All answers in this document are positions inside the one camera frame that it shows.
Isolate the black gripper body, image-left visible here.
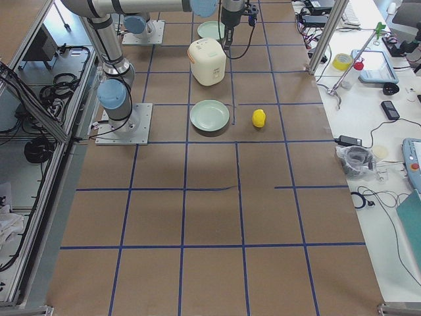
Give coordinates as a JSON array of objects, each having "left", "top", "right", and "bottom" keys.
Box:
[{"left": 220, "top": 0, "right": 245, "bottom": 27}]

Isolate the white rice cooker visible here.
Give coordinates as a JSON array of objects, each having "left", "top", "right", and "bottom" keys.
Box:
[{"left": 187, "top": 38, "right": 226, "bottom": 86}]

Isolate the green plate near lemon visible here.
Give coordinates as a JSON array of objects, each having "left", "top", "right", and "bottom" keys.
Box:
[{"left": 189, "top": 99, "right": 230, "bottom": 132}]

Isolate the yellow lemon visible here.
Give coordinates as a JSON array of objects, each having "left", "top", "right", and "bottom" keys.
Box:
[{"left": 251, "top": 109, "right": 266, "bottom": 128}]

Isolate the yellow tape roll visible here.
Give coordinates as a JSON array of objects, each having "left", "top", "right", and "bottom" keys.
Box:
[{"left": 332, "top": 53, "right": 353, "bottom": 71}]

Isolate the blue teach pendant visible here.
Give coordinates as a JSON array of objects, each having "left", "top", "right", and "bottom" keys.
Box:
[
  {"left": 402, "top": 138, "right": 420, "bottom": 192},
  {"left": 352, "top": 50, "right": 399, "bottom": 84}
]

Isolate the black power adapter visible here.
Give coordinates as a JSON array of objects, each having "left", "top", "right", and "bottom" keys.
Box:
[{"left": 334, "top": 135, "right": 362, "bottom": 147}]

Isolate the black phone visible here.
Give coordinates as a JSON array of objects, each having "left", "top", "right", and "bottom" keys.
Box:
[{"left": 381, "top": 101, "right": 400, "bottom": 120}]

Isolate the green plate near wrist camera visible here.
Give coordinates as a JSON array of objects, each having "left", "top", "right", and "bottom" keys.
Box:
[{"left": 197, "top": 20, "right": 224, "bottom": 40}]

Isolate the second arm base plate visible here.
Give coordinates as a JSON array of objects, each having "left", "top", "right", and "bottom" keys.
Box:
[{"left": 122, "top": 16, "right": 165, "bottom": 46}]

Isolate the aluminium frame post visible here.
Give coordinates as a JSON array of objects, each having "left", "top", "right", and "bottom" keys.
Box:
[{"left": 307, "top": 0, "right": 349, "bottom": 75}]

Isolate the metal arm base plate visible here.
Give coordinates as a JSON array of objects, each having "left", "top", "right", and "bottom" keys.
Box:
[{"left": 95, "top": 103, "right": 153, "bottom": 145}]

